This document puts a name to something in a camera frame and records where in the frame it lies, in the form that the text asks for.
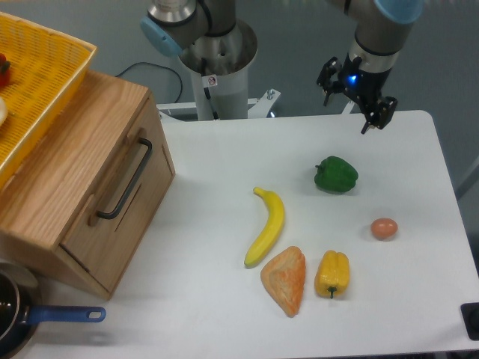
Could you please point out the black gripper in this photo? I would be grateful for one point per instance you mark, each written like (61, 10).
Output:
(361, 79)

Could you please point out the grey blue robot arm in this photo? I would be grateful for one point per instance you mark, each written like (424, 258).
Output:
(382, 26)

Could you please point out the wooden drawer cabinet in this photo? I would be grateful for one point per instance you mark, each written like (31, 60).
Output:
(42, 200)

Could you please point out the green bell pepper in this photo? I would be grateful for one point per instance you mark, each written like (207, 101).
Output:
(334, 174)

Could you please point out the brown egg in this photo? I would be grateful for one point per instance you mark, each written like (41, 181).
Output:
(383, 228)

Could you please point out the yellow banana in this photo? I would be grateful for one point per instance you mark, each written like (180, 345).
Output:
(271, 231)

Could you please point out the yellow bell pepper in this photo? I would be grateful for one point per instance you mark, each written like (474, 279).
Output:
(333, 275)

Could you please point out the orange bread slice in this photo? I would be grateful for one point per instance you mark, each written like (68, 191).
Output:
(283, 277)

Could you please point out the black corner device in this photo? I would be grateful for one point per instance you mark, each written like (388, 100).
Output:
(470, 313)

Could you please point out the yellow plastic basket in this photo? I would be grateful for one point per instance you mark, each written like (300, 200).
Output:
(47, 68)

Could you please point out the red tomato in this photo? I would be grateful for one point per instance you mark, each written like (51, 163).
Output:
(4, 71)

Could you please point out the white round object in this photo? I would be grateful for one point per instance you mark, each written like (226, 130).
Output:
(3, 111)

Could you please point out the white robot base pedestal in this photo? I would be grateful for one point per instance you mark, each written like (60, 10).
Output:
(218, 69)

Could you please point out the blue handled saucepan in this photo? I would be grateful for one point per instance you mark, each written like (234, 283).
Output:
(22, 309)

